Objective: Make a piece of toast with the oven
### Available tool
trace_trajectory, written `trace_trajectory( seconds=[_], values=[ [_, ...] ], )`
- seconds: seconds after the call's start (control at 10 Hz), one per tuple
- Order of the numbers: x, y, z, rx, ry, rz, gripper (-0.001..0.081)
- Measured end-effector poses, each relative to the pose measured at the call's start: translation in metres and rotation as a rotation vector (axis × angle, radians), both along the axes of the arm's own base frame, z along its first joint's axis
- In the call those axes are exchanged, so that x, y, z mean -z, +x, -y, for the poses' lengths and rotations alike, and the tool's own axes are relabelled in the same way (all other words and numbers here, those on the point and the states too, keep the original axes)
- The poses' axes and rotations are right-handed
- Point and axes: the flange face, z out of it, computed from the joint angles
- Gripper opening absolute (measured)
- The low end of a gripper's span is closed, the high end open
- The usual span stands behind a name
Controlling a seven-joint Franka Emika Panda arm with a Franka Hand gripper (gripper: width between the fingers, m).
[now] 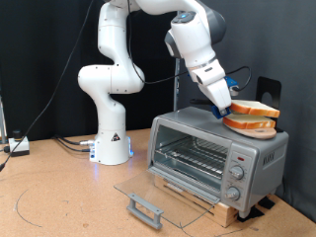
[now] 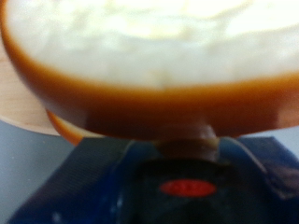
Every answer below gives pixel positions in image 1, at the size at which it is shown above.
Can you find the white bread slice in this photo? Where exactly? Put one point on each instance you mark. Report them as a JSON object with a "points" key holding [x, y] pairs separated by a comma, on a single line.
{"points": [[250, 123], [253, 107]]}

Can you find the grey fabric curtain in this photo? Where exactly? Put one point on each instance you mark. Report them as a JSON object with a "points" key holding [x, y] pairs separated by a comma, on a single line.
{"points": [[279, 39]]}

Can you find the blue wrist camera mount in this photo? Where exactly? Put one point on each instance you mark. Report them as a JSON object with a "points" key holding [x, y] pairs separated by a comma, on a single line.
{"points": [[232, 85]]}

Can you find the black foam pad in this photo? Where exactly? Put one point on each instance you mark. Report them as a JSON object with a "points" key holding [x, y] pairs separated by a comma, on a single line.
{"points": [[250, 214], [267, 202]]}

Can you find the black fabric curtain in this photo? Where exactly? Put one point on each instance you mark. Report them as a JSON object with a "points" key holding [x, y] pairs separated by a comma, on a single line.
{"points": [[26, 49]]}

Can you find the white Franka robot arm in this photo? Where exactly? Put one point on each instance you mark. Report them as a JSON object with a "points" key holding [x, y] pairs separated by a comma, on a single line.
{"points": [[108, 131]]}

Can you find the grey emergency stop box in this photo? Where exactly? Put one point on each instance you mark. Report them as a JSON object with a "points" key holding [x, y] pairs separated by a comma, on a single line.
{"points": [[19, 144]]}

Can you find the black metal bookend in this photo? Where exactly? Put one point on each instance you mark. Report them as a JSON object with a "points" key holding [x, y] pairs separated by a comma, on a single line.
{"points": [[275, 87]]}

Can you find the silver toaster oven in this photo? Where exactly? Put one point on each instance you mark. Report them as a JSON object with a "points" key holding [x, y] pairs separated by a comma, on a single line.
{"points": [[263, 161]]}

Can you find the metal stand leg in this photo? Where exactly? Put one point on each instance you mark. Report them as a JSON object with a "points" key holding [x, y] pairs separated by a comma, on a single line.
{"points": [[2, 121]]}

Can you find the silver oven knob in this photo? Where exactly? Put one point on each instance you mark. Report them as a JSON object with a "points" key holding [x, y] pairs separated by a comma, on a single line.
{"points": [[236, 172], [232, 193]]}

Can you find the round wooden board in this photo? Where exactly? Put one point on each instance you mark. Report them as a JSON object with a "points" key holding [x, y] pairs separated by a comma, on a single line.
{"points": [[260, 133]]}

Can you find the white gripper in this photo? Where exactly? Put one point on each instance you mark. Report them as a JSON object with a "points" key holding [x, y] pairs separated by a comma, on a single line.
{"points": [[215, 85]]}

